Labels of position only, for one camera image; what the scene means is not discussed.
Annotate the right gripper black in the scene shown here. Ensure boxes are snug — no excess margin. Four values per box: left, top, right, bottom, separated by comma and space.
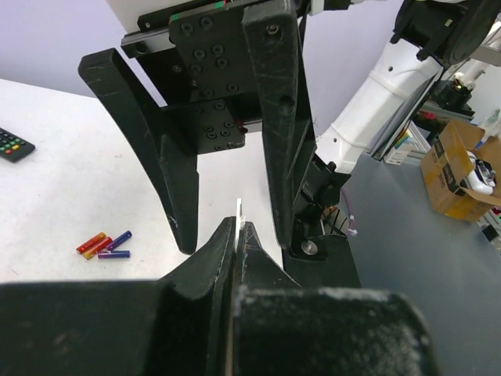
77, 1, 315, 254

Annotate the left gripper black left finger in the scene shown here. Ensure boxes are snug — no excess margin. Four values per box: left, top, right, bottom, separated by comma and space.
1, 217, 236, 375

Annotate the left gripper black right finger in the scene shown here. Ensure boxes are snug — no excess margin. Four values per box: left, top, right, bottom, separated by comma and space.
232, 223, 441, 375

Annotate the white battery cover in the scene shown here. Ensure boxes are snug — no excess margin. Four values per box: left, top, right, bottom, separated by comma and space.
234, 198, 246, 248

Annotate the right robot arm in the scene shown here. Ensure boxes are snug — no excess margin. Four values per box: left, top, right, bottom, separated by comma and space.
78, 1, 500, 255

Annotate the black TV remote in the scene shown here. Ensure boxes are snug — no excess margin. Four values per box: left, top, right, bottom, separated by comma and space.
0, 128, 36, 163

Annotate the blue battery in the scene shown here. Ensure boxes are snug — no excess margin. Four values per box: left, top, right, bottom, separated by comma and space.
98, 251, 131, 260
106, 230, 132, 251

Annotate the red orange battery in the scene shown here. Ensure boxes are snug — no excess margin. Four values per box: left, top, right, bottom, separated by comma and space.
82, 237, 113, 260
76, 232, 106, 254

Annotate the cardboard box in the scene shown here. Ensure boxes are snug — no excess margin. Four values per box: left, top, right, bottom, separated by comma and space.
420, 120, 500, 222

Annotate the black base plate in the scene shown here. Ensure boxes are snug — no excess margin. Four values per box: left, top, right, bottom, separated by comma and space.
282, 234, 361, 288

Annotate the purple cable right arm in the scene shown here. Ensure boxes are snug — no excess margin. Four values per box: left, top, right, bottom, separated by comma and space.
340, 187, 359, 238

